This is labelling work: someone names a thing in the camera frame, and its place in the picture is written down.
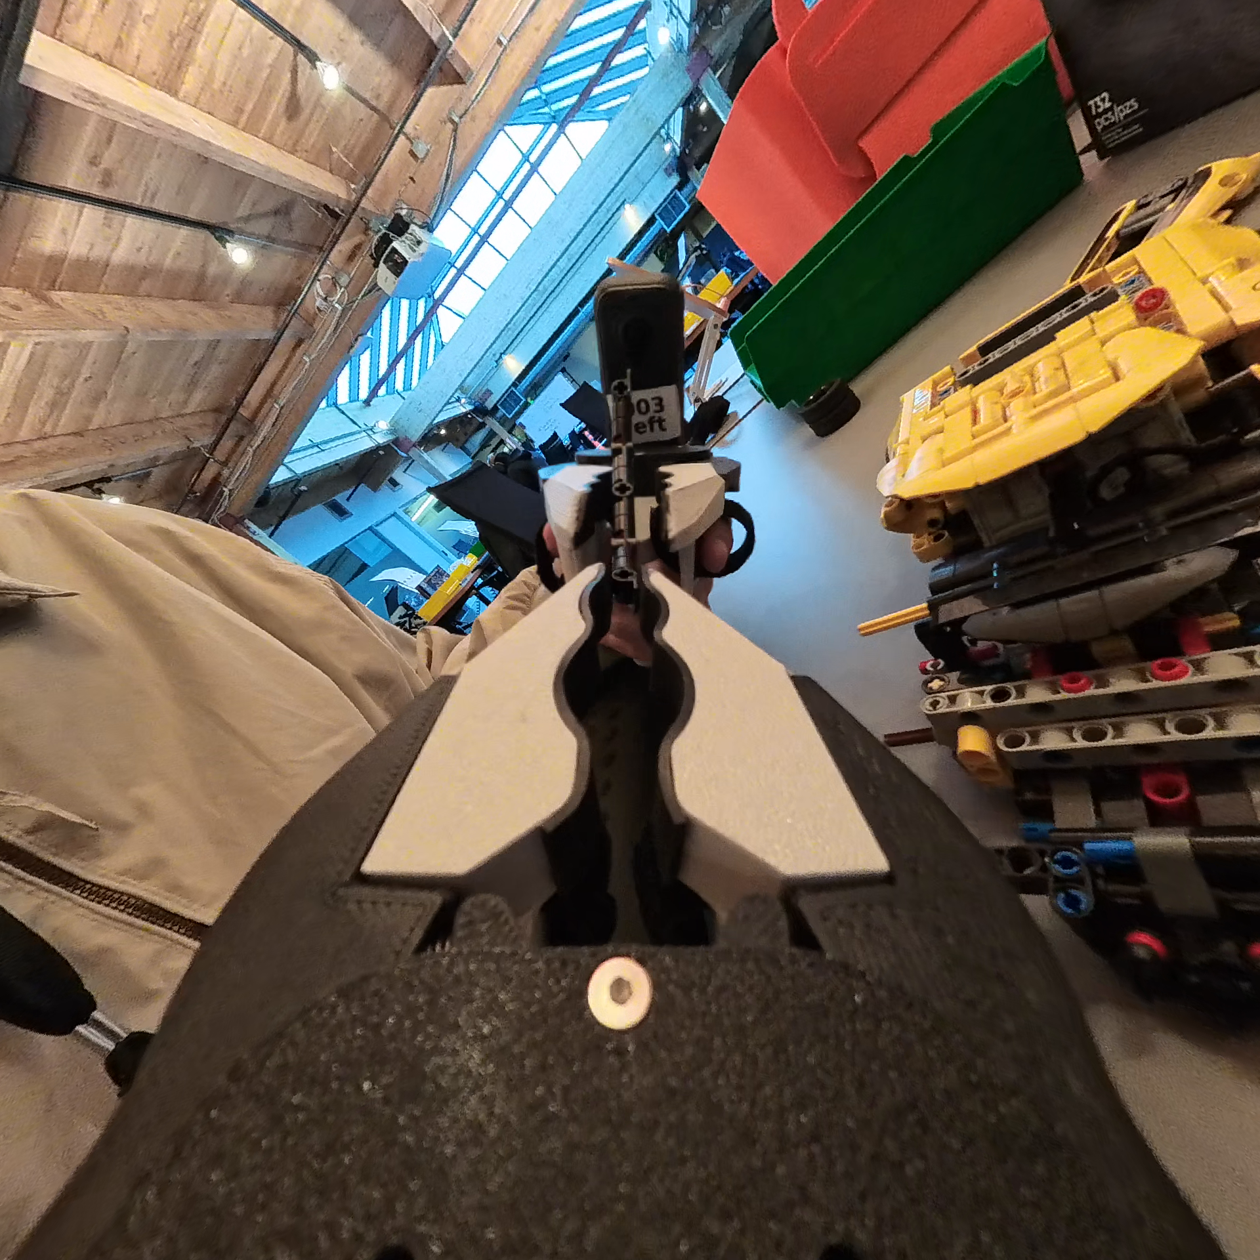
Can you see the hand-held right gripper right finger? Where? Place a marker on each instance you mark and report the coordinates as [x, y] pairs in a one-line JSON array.
[[778, 788]]

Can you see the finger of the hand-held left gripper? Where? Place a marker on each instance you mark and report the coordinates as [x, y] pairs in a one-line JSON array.
[[576, 522], [694, 513]]

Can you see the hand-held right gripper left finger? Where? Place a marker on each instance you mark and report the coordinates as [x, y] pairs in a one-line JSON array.
[[471, 778]]

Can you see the small dark brick assembly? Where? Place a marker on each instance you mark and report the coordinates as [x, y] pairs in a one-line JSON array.
[[623, 513]]

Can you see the person's left forearm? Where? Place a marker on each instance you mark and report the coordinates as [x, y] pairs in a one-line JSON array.
[[492, 619]]

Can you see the white articulated desk lamp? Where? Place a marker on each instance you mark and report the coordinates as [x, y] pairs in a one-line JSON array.
[[703, 365]]

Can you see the person's left hand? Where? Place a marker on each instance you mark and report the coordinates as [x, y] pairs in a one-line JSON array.
[[630, 640]]

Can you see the black office chair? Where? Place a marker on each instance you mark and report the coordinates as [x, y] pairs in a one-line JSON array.
[[492, 507]]

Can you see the yellow storage bin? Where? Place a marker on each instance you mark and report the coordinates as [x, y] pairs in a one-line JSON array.
[[716, 288]]

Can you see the black toy tyre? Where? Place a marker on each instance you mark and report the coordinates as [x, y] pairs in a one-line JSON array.
[[830, 408]]

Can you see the red felt bag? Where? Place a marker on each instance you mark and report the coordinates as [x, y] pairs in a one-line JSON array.
[[767, 178]]

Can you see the ceiling mounted device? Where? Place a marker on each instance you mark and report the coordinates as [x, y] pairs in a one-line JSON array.
[[398, 257]]

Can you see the green plastic bin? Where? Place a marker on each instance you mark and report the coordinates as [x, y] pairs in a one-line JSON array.
[[914, 245]]

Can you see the yellow toy brick car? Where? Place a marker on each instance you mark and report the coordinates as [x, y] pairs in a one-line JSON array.
[[1062, 393]]

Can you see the ceiling spotlight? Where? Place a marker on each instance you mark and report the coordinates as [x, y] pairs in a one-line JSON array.
[[238, 253], [329, 75]]

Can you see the black toy set box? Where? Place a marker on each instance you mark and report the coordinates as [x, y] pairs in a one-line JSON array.
[[1161, 58]]

